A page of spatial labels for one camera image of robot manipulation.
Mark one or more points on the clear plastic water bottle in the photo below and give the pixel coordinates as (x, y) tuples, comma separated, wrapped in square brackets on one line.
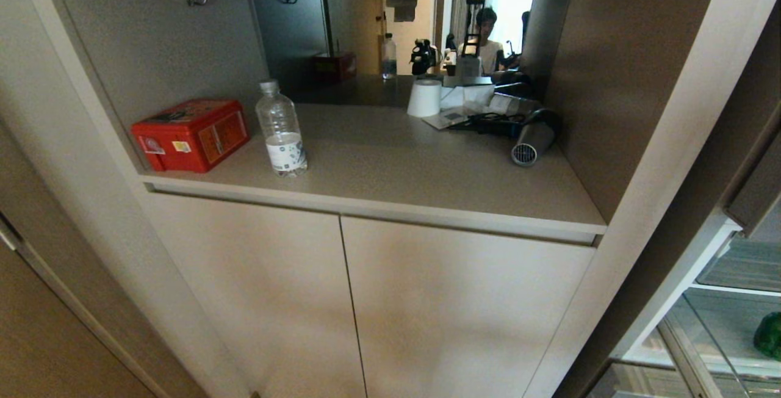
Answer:
[(281, 132)]

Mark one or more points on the white paper leaflet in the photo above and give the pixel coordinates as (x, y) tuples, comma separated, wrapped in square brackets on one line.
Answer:
[(448, 118)]

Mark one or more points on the black and silver hair dryer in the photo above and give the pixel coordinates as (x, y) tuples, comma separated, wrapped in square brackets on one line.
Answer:
[(532, 140)]

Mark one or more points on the white paper cup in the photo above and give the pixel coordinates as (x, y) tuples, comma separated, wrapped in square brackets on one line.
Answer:
[(424, 99)]

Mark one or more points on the beige cabinet unit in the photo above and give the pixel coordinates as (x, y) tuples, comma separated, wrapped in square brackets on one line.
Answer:
[(378, 190)]

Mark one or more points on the white plastic packet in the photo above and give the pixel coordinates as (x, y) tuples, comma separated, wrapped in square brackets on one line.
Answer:
[(488, 100)]

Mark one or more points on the glass fridge shelf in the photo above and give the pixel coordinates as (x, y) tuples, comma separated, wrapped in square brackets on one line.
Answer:
[(732, 318)]

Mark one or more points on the green food item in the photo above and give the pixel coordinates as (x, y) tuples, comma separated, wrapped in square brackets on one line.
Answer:
[(769, 335)]

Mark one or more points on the beige cabinet door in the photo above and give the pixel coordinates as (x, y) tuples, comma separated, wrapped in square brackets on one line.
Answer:
[(457, 312), (262, 300)]

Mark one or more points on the red metal tin box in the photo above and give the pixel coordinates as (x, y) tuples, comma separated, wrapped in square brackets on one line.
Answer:
[(192, 135)]

